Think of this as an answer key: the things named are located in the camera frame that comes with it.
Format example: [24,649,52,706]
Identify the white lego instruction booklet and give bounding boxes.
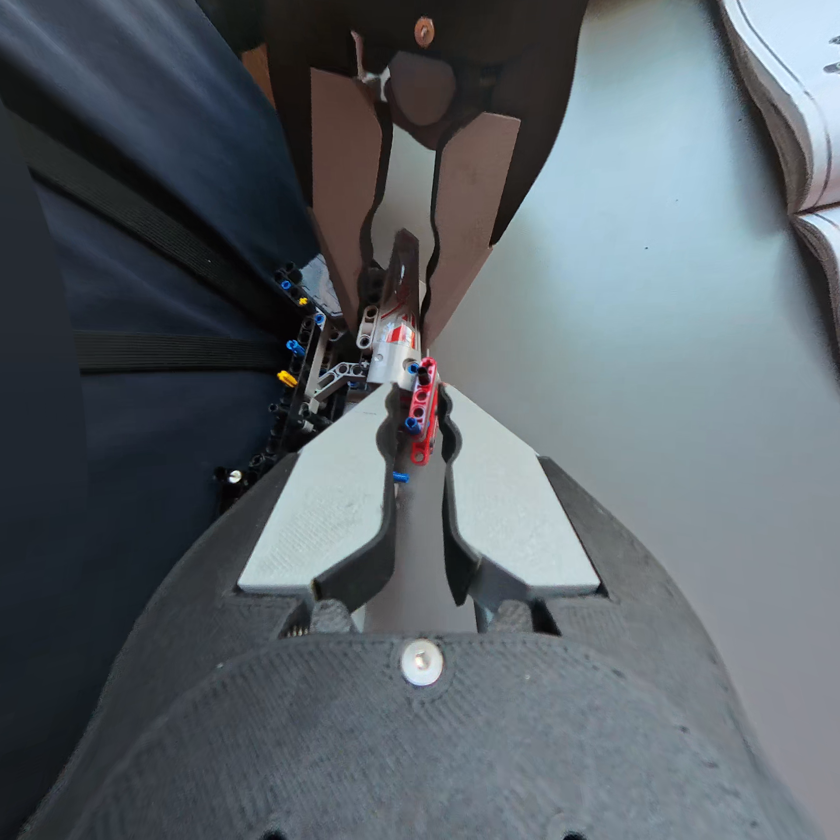
[715,0,840,342]

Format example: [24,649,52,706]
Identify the grey and black lego vehicle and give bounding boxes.
[213,228,441,519]

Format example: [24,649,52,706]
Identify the black strap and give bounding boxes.
[26,157,316,332]

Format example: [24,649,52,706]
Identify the person in navy clothing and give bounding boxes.
[0,0,342,840]

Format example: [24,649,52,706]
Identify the red lego beam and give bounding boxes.
[406,357,442,467]

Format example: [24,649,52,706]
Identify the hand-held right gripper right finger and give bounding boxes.
[438,386,601,631]

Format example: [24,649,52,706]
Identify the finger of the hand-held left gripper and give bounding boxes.
[308,66,395,329]
[420,112,522,342]

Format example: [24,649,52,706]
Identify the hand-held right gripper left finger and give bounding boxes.
[238,382,403,634]

